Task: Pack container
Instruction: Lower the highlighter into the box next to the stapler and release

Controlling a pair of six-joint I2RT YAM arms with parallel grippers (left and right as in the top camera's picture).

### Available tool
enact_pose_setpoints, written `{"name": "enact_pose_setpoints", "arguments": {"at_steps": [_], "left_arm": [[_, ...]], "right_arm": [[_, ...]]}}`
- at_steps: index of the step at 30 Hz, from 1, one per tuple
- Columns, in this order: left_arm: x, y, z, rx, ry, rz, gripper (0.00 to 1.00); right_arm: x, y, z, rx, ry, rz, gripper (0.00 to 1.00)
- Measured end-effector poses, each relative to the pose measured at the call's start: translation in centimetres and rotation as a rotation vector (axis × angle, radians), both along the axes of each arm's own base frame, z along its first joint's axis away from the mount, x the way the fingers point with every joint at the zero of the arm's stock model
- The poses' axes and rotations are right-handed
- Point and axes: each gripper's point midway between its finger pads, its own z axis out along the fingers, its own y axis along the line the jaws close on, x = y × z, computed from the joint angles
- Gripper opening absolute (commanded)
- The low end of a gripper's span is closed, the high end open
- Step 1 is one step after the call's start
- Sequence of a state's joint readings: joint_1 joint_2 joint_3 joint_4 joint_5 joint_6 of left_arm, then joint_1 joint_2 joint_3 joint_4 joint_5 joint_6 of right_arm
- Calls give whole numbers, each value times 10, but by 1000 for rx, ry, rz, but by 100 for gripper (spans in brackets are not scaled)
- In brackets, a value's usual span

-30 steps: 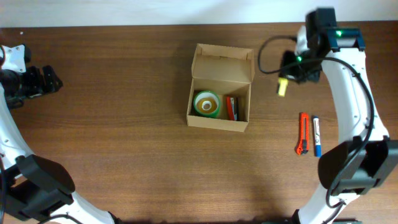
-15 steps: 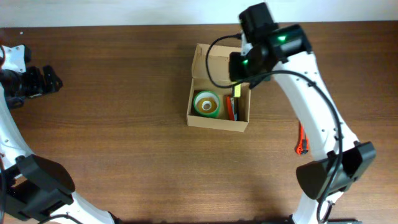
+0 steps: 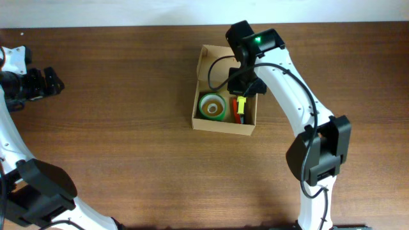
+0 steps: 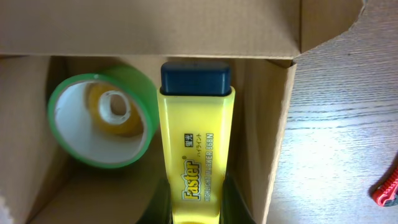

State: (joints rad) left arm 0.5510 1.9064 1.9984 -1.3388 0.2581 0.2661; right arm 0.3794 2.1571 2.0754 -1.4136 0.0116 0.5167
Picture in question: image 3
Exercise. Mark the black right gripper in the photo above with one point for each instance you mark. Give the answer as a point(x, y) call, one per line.
point(234, 87)

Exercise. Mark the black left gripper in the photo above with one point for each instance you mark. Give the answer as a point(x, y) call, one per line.
point(38, 88)

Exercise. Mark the yellow highlighter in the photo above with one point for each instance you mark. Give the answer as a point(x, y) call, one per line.
point(241, 100)

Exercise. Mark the green tape roll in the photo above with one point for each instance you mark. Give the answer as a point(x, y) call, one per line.
point(211, 116)

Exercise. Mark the red stapler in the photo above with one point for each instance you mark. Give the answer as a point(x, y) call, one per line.
point(235, 111)

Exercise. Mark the small yellow tape roll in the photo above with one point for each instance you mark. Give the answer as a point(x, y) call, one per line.
point(213, 108)

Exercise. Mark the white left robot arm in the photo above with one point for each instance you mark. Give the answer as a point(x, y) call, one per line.
point(34, 192)

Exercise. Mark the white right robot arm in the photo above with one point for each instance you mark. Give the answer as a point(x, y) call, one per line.
point(321, 139)

